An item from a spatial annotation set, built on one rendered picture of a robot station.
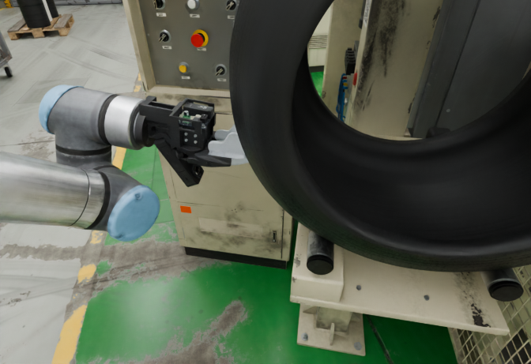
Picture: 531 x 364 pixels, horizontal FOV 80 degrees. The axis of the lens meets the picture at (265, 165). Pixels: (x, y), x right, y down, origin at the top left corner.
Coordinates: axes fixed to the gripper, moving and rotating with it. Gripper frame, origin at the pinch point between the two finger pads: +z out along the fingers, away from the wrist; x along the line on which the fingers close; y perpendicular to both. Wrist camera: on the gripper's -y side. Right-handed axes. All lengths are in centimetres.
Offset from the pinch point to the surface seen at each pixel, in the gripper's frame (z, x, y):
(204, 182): -26, 52, -54
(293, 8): 3.3, -12.0, 26.5
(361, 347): 49, 21, -96
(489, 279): 39.8, -9.5, -6.9
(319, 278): 14.9, -10.8, -14.3
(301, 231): 11.0, -0.7, -14.8
